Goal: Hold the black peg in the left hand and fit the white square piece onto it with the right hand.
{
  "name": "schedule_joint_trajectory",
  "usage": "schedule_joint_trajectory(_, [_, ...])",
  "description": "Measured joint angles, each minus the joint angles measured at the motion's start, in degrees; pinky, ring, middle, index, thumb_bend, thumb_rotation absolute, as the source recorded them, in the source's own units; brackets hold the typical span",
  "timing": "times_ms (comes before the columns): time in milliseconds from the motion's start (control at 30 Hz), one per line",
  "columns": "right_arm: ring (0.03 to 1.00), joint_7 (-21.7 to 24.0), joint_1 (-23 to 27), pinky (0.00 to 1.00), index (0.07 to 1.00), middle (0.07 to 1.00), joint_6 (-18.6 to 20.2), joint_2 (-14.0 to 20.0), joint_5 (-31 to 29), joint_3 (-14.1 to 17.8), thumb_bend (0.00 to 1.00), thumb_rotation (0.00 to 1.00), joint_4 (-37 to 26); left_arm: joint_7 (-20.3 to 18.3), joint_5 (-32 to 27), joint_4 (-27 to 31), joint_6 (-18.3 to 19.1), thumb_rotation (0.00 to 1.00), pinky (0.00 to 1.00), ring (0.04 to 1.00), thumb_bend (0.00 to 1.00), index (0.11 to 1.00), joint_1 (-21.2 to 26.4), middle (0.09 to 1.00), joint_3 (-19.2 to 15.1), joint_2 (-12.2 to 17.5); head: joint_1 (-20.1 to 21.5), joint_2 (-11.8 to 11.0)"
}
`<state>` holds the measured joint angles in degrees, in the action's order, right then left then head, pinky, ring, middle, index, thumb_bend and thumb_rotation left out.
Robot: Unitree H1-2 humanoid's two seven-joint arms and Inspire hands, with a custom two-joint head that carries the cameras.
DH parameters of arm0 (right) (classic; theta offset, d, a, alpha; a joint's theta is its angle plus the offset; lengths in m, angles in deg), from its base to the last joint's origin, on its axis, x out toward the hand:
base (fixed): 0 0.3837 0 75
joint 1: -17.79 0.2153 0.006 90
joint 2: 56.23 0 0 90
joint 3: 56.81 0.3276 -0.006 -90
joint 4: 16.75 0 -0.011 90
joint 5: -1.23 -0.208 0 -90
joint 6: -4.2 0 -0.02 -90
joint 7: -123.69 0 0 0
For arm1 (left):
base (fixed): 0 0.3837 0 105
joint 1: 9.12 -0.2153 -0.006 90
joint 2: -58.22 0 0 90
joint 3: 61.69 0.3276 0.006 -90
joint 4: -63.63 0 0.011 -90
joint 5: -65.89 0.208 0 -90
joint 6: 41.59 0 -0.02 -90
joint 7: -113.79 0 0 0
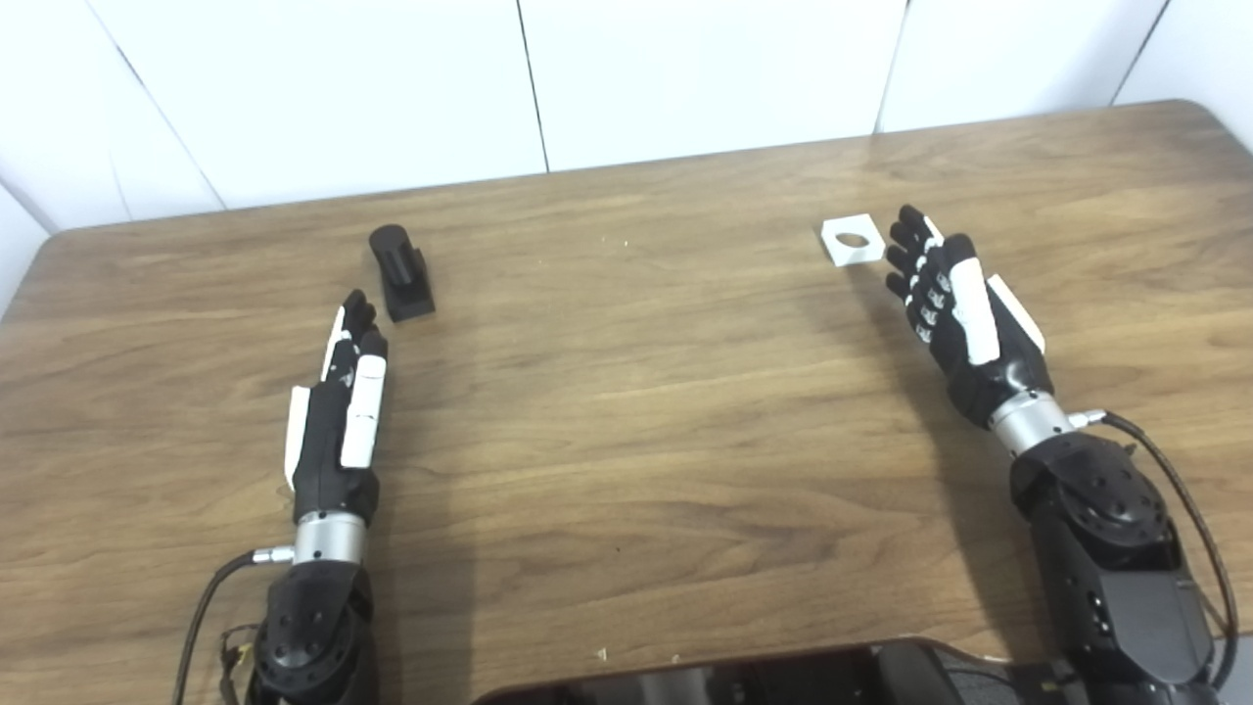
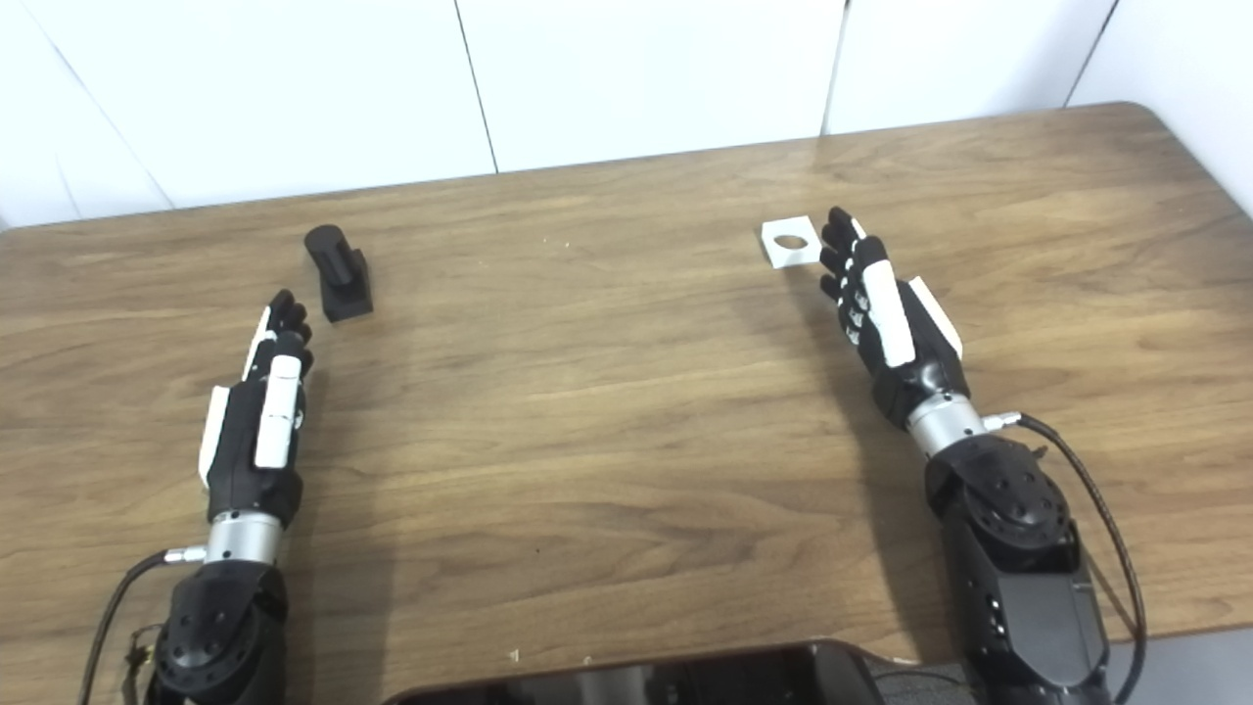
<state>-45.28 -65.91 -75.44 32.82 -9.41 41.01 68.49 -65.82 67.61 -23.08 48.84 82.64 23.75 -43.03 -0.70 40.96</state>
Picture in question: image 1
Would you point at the white and black left hand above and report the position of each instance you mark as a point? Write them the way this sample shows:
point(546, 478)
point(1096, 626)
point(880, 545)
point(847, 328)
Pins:
point(328, 450)

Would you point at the white and black right hand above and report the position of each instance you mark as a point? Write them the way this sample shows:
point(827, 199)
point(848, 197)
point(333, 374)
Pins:
point(979, 362)

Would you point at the white square piece with hole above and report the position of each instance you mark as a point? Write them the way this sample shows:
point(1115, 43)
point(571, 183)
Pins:
point(834, 250)

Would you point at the black peg with base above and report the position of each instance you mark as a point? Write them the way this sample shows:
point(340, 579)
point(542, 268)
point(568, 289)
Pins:
point(406, 284)

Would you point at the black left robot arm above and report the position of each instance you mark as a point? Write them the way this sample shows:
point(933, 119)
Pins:
point(313, 627)

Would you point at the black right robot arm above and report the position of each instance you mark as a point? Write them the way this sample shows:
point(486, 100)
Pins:
point(1106, 548)

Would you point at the black robot torso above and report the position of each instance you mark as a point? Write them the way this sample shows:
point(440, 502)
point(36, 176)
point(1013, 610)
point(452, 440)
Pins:
point(783, 681)

